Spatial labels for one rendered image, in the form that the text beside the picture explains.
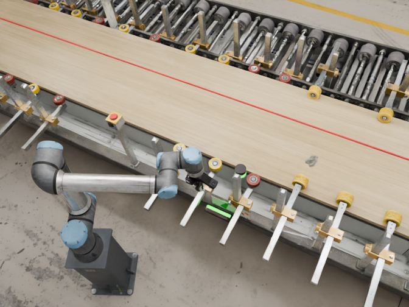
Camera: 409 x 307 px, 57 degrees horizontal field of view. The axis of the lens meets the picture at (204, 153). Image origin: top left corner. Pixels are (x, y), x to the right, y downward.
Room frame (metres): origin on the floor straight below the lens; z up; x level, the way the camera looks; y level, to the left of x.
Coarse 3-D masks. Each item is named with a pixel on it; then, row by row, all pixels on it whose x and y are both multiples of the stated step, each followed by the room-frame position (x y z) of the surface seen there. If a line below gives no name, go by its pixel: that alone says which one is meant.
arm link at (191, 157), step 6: (186, 150) 1.00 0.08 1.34; (192, 150) 1.00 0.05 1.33; (198, 150) 1.00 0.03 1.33; (186, 156) 0.97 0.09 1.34; (192, 156) 0.97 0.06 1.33; (198, 156) 0.97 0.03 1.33; (186, 162) 0.95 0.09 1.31; (192, 162) 0.94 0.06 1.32; (198, 162) 0.95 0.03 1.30; (186, 168) 0.95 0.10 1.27; (192, 168) 0.94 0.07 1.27; (198, 168) 0.95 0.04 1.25
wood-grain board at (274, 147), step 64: (0, 0) 3.21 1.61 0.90; (0, 64) 2.35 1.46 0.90; (64, 64) 2.24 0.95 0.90; (128, 64) 2.14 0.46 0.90; (192, 64) 2.04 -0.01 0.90; (192, 128) 1.46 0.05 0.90; (256, 128) 1.39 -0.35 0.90; (384, 128) 1.24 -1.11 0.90; (320, 192) 0.88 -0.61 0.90; (384, 192) 0.82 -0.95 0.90
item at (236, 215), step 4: (248, 188) 0.99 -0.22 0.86; (252, 188) 0.99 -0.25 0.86; (248, 192) 0.97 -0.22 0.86; (244, 196) 0.95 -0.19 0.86; (248, 196) 0.94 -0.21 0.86; (240, 208) 0.88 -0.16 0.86; (236, 212) 0.86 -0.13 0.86; (240, 212) 0.85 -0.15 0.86; (232, 216) 0.84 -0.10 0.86; (236, 216) 0.83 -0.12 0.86; (232, 220) 0.81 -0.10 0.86; (236, 220) 0.81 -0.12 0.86; (232, 224) 0.79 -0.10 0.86; (228, 228) 0.77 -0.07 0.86; (232, 228) 0.77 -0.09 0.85; (228, 232) 0.75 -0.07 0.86; (224, 236) 0.73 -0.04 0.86; (228, 236) 0.73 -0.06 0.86; (220, 240) 0.71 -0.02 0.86; (224, 240) 0.71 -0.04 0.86; (224, 244) 0.68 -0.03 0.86
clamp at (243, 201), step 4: (232, 196) 0.96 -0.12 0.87; (232, 200) 0.93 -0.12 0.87; (240, 200) 0.92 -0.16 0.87; (244, 200) 0.92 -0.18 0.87; (248, 200) 0.91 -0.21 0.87; (252, 200) 0.91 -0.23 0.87; (236, 204) 0.91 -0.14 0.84; (240, 204) 0.90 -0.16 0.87; (244, 204) 0.89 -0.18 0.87; (252, 204) 0.90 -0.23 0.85; (244, 208) 0.88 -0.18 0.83; (248, 208) 0.87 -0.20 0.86
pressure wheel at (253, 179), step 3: (249, 174) 1.06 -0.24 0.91; (252, 174) 1.06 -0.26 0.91; (255, 174) 1.05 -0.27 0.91; (246, 177) 1.04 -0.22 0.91; (249, 177) 1.04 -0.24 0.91; (252, 177) 1.04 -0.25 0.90; (255, 177) 1.04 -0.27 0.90; (258, 177) 1.03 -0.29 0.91; (246, 180) 1.02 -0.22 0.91; (249, 180) 1.02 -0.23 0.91; (252, 180) 1.02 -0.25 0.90; (255, 180) 1.02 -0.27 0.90; (258, 180) 1.01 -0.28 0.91; (249, 183) 1.00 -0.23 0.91; (252, 183) 1.00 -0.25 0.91; (255, 183) 0.99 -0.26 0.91; (258, 183) 0.99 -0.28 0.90; (252, 186) 0.99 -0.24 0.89; (255, 186) 0.99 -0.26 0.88
